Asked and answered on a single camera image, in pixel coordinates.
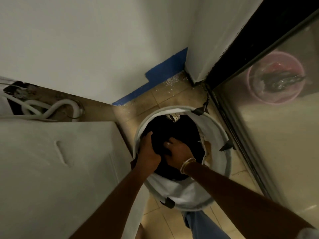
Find person's right hand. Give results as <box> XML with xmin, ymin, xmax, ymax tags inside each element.
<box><xmin>163</xmin><ymin>137</ymin><xmax>195</xmax><ymax>172</ymax></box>

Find person's left hand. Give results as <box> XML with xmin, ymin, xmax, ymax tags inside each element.
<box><xmin>136</xmin><ymin>131</ymin><xmax>162</xmax><ymax>175</ymax></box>

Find black clothes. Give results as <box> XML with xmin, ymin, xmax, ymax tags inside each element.
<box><xmin>141</xmin><ymin>114</ymin><xmax>206</xmax><ymax>182</ymax></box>

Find blue cream washing machine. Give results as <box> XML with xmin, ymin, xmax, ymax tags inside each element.
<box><xmin>0</xmin><ymin>77</ymin><xmax>150</xmax><ymax>239</ymax></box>

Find person's right forearm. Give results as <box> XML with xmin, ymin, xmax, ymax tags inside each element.
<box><xmin>184</xmin><ymin>161</ymin><xmax>314</xmax><ymax>239</ymax></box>

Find person's left forearm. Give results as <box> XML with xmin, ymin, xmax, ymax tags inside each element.
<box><xmin>69</xmin><ymin>166</ymin><xmax>155</xmax><ymax>239</ymax></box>

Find white round laundry hamper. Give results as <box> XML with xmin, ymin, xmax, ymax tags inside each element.
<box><xmin>132</xmin><ymin>106</ymin><xmax>236</xmax><ymax>212</ymax></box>

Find person's light blue jeans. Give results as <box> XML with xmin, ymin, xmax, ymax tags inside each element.
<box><xmin>183</xmin><ymin>211</ymin><xmax>232</xmax><ymax>239</ymax></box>

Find person's white shirt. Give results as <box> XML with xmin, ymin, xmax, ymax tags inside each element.
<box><xmin>298</xmin><ymin>227</ymin><xmax>319</xmax><ymax>239</ymax></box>

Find silver bangle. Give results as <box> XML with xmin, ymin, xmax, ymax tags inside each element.
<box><xmin>180</xmin><ymin>157</ymin><xmax>196</xmax><ymax>174</ymax></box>

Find pink plastic basin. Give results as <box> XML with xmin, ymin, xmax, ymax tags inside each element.
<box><xmin>247</xmin><ymin>51</ymin><xmax>306</xmax><ymax>105</ymax></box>

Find black framed glass door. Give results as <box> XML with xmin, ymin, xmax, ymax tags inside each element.
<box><xmin>205</xmin><ymin>0</ymin><xmax>319</xmax><ymax>229</ymax></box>

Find gold bracelet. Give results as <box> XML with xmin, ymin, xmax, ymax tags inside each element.
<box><xmin>182</xmin><ymin>158</ymin><xmax>197</xmax><ymax>175</ymax></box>

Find grey drain hose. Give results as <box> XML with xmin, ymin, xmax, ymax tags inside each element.
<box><xmin>2</xmin><ymin>93</ymin><xmax>83</xmax><ymax>122</ymax></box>

